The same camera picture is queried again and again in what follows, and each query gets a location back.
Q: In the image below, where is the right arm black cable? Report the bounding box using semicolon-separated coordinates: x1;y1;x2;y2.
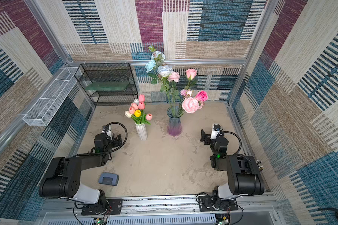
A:
221;131;242;156

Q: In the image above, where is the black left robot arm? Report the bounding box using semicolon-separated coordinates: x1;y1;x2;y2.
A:
38;133;127;217

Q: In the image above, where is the yellow tulip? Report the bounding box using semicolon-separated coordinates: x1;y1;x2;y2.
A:
134;110;141;118

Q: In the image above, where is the aluminium front rail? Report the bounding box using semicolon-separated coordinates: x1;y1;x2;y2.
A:
36;192;285;225

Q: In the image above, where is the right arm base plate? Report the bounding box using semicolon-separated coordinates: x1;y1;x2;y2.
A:
196;195;238;212

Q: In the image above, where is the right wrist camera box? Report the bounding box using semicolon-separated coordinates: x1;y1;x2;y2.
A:
210;124;221;140

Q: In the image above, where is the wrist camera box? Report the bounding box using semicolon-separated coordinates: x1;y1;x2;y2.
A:
102;126;114;139
210;124;221;140

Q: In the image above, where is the white mesh wall basket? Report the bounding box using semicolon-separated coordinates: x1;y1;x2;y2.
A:
23;67;78;127

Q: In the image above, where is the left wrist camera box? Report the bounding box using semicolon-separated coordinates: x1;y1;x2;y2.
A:
102;126;114;139

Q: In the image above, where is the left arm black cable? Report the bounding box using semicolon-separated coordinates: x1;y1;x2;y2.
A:
76;121;129;156

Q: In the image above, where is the blue grey small device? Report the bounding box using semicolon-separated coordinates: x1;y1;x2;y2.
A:
98;172;120;186

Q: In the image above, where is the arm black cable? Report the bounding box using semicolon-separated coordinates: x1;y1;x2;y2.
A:
76;121;129;156
221;131;242;156

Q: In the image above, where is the black mesh shelf rack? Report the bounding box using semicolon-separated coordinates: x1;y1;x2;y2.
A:
75;63;139;106

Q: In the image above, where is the green pad on shelf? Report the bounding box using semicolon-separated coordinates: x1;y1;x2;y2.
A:
85;82;129;91

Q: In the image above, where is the pink tulip picked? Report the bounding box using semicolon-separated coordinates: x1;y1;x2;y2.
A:
138;102;145;110
146;113;153;121
138;94;145;103

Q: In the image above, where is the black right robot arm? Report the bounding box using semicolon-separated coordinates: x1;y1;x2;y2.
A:
196;124;265;212

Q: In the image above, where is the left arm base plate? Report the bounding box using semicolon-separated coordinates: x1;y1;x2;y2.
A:
81;199;123;216

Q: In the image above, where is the purple glass vase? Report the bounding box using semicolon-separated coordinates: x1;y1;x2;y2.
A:
167;106;183;137

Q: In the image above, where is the rose bouquet with leaves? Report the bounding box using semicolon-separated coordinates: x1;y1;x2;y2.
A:
145;46;208;118

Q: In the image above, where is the white ribbed vase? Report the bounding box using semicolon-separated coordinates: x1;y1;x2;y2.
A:
135;124;147;141

